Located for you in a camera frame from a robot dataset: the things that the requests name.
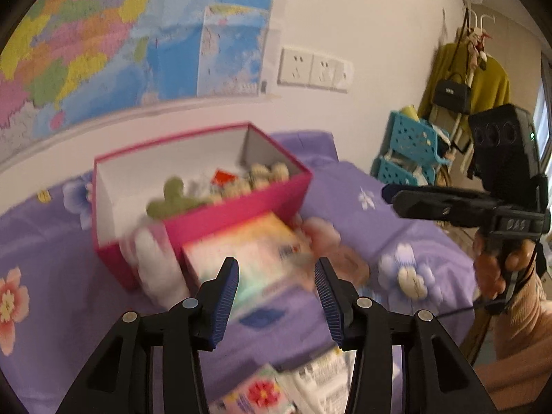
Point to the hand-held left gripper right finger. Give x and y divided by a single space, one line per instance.
330 306

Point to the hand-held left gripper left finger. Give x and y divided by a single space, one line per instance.
226 306

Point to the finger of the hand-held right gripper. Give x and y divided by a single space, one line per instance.
431 205

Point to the pastel facial tissue pack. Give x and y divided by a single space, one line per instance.
254 250

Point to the pink cardboard box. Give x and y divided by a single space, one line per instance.
241 211

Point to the green plush toy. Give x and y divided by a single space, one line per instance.
172 198

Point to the red white packet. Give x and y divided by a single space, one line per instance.
224 177

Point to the person's right forearm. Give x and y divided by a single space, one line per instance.
526 327

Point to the person's right hand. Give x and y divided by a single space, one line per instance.
487 274

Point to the blue plastic basket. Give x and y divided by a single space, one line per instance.
394 172
414 140

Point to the mustard yellow garment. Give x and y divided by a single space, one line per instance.
491 86

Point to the white cotton pad bag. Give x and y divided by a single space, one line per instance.
321 375

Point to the black handbag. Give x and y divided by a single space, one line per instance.
452 95

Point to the white lotion pump bottle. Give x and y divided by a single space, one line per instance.
157 271

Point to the pink floral tissue pack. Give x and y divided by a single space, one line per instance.
254 392

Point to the purple floral blanket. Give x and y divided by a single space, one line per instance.
86 310

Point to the white wall switch plate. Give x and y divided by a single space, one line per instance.
343 77

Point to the white wall socket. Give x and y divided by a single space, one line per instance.
323 72
295 67

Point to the colourful wall map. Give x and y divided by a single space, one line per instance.
86 51

